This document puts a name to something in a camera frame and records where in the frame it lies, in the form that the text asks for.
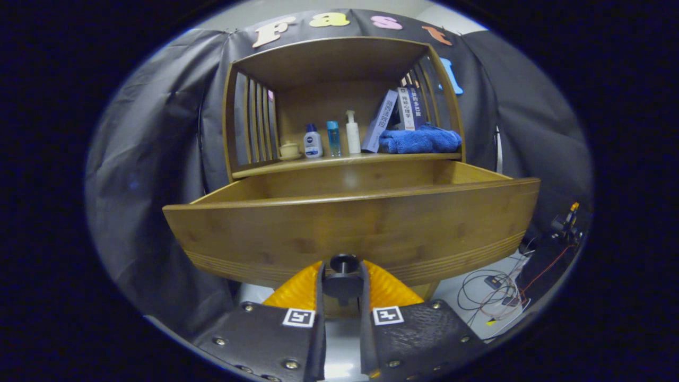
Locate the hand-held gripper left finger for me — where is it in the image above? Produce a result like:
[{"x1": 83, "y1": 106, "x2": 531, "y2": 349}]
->
[{"x1": 194, "y1": 260, "x2": 327, "y2": 382}]

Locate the clear blue bottle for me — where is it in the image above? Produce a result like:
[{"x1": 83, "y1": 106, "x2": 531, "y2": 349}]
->
[{"x1": 326, "y1": 120, "x2": 342, "y2": 158}]

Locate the wooden drawer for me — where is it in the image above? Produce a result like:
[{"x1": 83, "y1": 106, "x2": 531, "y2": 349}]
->
[{"x1": 162, "y1": 159, "x2": 542, "y2": 290}]

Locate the wooden countertop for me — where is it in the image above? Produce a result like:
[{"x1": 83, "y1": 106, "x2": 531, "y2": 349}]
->
[{"x1": 232, "y1": 152, "x2": 462, "y2": 179}]

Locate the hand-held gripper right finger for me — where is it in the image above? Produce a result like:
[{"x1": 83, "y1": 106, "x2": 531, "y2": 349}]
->
[{"x1": 360, "y1": 260, "x2": 486, "y2": 380}]

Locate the white pump bottle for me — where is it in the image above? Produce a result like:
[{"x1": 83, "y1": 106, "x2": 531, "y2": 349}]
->
[{"x1": 345, "y1": 110, "x2": 362, "y2": 155}]

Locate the black round drawer knob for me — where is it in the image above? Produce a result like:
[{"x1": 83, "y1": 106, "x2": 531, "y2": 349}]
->
[{"x1": 323, "y1": 254, "x2": 365, "y2": 307}]

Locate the wooden cabinet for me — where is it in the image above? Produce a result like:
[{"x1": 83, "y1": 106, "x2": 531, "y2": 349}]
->
[{"x1": 222, "y1": 36, "x2": 466, "y2": 319}]

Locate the blue towel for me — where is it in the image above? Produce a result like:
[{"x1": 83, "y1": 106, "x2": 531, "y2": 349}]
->
[{"x1": 378, "y1": 124, "x2": 463, "y2": 155}]

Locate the white bottle with blue cap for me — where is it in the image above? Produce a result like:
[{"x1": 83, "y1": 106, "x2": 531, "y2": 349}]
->
[{"x1": 303, "y1": 124, "x2": 323, "y2": 159}]

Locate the black equipment with orange part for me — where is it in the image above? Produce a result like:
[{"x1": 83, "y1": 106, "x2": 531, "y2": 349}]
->
[{"x1": 523, "y1": 202, "x2": 587, "y2": 298}]

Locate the pale purple book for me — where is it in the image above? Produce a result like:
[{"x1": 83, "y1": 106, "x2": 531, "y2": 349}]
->
[{"x1": 361, "y1": 89, "x2": 399, "y2": 153}]

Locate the tangle of thin cables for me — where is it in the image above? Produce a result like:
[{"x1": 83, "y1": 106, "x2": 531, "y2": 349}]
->
[{"x1": 457, "y1": 249, "x2": 536, "y2": 327}]

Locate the dark blue book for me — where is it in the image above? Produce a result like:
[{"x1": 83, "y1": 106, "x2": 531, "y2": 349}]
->
[{"x1": 406, "y1": 84, "x2": 426, "y2": 129}]

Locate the white book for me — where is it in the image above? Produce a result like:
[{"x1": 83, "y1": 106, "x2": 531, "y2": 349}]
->
[{"x1": 397, "y1": 86, "x2": 417, "y2": 132}]

